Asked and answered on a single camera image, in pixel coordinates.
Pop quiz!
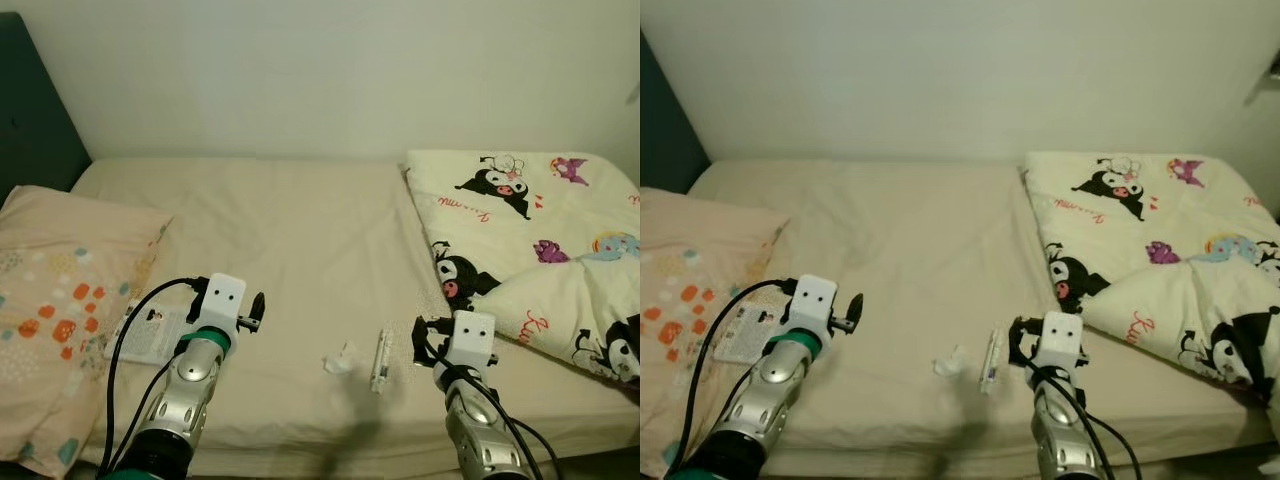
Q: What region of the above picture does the slim white tube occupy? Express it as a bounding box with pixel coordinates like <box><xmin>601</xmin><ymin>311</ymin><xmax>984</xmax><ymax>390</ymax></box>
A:
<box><xmin>369</xmin><ymin>330</ymin><xmax>394</xmax><ymax>394</ymax></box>
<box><xmin>980</xmin><ymin>328</ymin><xmax>1004</xmax><ymax>394</ymax></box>

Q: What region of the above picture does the white tissue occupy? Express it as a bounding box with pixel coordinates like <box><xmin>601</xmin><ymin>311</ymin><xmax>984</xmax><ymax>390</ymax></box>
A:
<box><xmin>322</xmin><ymin>342</ymin><xmax>359</xmax><ymax>376</ymax></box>
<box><xmin>932</xmin><ymin>345</ymin><xmax>969</xmax><ymax>379</ymax></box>

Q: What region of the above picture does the cream cartoon print quilt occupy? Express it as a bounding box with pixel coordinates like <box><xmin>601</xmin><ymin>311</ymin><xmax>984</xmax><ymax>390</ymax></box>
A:
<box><xmin>403</xmin><ymin>148</ymin><xmax>641</xmax><ymax>386</ymax></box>
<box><xmin>1022</xmin><ymin>148</ymin><xmax>1280</xmax><ymax>406</ymax></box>

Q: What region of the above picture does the beige sheeted bed mattress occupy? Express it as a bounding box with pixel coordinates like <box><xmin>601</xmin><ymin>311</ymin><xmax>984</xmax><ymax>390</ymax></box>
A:
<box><xmin>60</xmin><ymin>155</ymin><xmax>641</xmax><ymax>471</ymax></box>
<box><xmin>685</xmin><ymin>155</ymin><xmax>1280</xmax><ymax>479</ymax></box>

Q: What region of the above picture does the pink patterned pillow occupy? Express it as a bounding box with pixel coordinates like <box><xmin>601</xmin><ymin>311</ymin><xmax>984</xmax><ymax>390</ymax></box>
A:
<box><xmin>0</xmin><ymin>185</ymin><xmax>173</xmax><ymax>479</ymax></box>
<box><xmin>640</xmin><ymin>188</ymin><xmax>791</xmax><ymax>479</ymax></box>

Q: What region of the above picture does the dark teal headboard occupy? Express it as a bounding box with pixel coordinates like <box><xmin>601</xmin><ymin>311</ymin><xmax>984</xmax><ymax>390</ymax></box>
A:
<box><xmin>640</xmin><ymin>30</ymin><xmax>711</xmax><ymax>196</ymax></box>
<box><xmin>0</xmin><ymin>10</ymin><xmax>93</xmax><ymax>206</ymax></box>

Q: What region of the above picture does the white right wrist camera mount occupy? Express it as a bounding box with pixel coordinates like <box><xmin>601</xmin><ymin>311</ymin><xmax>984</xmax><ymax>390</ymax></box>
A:
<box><xmin>1035</xmin><ymin>311</ymin><xmax>1086</xmax><ymax>376</ymax></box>
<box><xmin>447</xmin><ymin>310</ymin><xmax>498</xmax><ymax>379</ymax></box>

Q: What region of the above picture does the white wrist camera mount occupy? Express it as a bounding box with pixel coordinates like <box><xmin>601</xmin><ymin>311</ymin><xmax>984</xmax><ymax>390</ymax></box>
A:
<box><xmin>447</xmin><ymin>310</ymin><xmax>498</xmax><ymax>379</ymax></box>
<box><xmin>188</xmin><ymin>273</ymin><xmax>248</xmax><ymax>336</ymax></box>
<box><xmin>783</xmin><ymin>275</ymin><xmax>839</xmax><ymax>336</ymax></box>
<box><xmin>1035</xmin><ymin>311</ymin><xmax>1086</xmax><ymax>376</ymax></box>

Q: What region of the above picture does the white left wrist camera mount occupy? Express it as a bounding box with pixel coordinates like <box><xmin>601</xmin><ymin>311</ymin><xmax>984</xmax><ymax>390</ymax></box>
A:
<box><xmin>188</xmin><ymin>273</ymin><xmax>248</xmax><ymax>336</ymax></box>
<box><xmin>783</xmin><ymin>275</ymin><xmax>839</xmax><ymax>336</ymax></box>

